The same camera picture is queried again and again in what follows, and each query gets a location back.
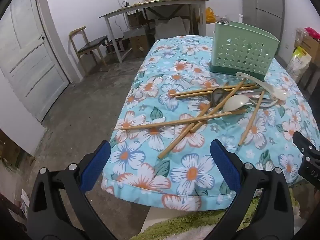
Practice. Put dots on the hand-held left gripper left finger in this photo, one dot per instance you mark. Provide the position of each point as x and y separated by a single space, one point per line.
96 165

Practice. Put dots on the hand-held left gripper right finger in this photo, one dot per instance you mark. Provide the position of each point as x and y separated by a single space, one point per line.
225 165

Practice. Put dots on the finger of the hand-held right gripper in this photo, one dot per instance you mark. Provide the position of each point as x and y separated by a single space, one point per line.
302 141

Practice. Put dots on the beige plastic spoon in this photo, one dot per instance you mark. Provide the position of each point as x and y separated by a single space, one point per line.
235 103

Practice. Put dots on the pile of wooden chopsticks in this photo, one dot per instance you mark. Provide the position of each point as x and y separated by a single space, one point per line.
162 123

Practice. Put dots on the green perforated utensil holder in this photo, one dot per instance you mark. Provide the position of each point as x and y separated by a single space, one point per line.
240 55

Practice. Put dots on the floral blue blanket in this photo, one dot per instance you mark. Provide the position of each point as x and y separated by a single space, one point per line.
140 155

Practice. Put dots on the steel spoon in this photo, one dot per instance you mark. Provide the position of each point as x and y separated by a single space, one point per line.
268 103

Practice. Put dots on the white plastic spoon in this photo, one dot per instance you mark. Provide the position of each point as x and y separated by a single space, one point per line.
277 93

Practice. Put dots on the dark metal spoon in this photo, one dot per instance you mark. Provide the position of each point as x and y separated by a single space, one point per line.
218 96

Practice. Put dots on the green fuzzy rug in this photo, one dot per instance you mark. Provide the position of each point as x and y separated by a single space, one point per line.
175 223

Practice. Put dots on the yellow and white bag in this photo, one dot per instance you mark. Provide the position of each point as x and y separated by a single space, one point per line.
298 63

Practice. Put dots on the open cardboard box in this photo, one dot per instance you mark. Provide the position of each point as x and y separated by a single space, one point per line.
308 45

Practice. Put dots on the pink plastic bag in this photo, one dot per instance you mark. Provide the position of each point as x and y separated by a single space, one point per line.
312 32

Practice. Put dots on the wooden chair with black seat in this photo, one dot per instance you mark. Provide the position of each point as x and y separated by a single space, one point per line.
93 43

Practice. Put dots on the small black stool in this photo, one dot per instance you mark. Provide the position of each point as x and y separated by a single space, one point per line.
116 45

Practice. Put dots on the white panel door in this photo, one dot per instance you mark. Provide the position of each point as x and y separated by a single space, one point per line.
27 62

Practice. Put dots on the brown cardboard box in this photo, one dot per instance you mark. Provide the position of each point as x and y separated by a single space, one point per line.
140 42

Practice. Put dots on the grey refrigerator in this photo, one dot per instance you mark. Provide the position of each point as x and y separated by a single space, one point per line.
267 0

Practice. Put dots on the grey sack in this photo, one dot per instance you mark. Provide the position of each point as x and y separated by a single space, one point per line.
170 27

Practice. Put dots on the yellow plastic bag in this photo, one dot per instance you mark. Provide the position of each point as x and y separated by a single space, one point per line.
210 15

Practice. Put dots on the black power adapter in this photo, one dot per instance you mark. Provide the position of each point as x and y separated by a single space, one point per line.
125 4

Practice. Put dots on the white wooden table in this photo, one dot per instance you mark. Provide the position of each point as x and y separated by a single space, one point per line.
150 5

